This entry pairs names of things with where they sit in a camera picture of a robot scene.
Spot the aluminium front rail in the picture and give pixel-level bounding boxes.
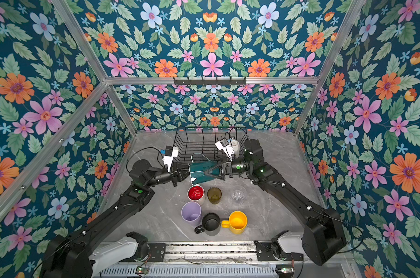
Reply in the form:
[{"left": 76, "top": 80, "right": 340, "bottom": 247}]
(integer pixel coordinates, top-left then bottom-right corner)
[{"left": 95, "top": 240, "right": 353, "bottom": 265}]

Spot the black hook rail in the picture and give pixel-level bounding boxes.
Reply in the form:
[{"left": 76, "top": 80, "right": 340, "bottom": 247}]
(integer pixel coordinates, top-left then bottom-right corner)
[{"left": 173, "top": 77, "right": 247, "bottom": 86}]

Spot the black mug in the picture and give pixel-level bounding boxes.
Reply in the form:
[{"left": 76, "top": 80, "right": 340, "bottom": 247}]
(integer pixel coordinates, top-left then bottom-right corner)
[{"left": 194, "top": 213, "right": 221, "bottom": 236}]

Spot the yellow mug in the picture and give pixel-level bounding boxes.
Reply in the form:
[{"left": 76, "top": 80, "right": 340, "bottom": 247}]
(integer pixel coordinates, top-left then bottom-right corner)
[{"left": 221, "top": 211, "right": 248, "bottom": 235}]

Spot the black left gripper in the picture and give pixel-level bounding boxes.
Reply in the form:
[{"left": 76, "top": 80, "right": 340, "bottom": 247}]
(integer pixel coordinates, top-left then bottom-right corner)
[{"left": 144, "top": 161, "right": 197, "bottom": 189}]

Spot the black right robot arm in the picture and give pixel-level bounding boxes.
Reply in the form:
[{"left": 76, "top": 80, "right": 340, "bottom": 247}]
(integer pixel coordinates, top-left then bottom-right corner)
[{"left": 204, "top": 139, "right": 346, "bottom": 266}]

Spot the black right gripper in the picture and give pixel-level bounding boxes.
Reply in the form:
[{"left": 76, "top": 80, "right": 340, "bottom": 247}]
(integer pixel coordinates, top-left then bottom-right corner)
[{"left": 207, "top": 155, "right": 255, "bottom": 184}]

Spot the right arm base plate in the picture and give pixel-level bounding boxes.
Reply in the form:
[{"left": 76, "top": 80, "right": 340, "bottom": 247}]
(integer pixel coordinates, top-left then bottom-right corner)
[{"left": 254, "top": 240, "right": 303, "bottom": 262}]

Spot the green mug cream interior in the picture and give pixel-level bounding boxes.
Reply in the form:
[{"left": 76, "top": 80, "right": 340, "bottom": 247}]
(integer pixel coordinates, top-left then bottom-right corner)
[{"left": 189, "top": 153, "right": 219, "bottom": 185}]

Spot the black wire dish rack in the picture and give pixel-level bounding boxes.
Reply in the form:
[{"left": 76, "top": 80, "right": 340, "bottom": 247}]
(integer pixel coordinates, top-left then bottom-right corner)
[{"left": 173, "top": 127, "right": 248, "bottom": 163}]

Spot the red interior white mug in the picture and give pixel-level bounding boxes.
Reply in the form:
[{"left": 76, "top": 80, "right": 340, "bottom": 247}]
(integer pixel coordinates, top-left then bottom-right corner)
[{"left": 187, "top": 185, "right": 205, "bottom": 206}]

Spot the lilac plastic cup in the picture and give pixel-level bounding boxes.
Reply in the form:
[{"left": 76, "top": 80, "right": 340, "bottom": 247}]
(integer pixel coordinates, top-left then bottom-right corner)
[{"left": 181, "top": 202, "right": 202, "bottom": 227}]

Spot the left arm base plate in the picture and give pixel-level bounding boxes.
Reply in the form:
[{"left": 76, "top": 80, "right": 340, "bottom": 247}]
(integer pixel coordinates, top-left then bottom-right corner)
[{"left": 142, "top": 243, "right": 167, "bottom": 262}]

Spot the clear glass cup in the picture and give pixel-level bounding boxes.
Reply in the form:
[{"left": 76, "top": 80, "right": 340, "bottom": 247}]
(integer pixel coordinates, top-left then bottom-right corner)
[{"left": 231, "top": 188, "right": 247, "bottom": 204}]

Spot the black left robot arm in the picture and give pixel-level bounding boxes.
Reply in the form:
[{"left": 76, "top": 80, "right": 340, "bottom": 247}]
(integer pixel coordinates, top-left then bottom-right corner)
[{"left": 39, "top": 159, "right": 190, "bottom": 278}]

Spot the olive green glass cup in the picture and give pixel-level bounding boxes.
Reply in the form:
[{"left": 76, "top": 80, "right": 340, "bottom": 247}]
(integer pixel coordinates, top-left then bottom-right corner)
[{"left": 207, "top": 187, "right": 222, "bottom": 205}]

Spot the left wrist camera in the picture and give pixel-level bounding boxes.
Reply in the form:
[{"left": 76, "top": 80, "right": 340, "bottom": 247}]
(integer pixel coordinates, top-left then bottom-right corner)
[{"left": 162, "top": 146, "right": 179, "bottom": 172}]

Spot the white faceted mug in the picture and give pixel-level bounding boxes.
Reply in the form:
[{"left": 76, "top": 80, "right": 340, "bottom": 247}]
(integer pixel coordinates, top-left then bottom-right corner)
[{"left": 230, "top": 139, "right": 240, "bottom": 158}]

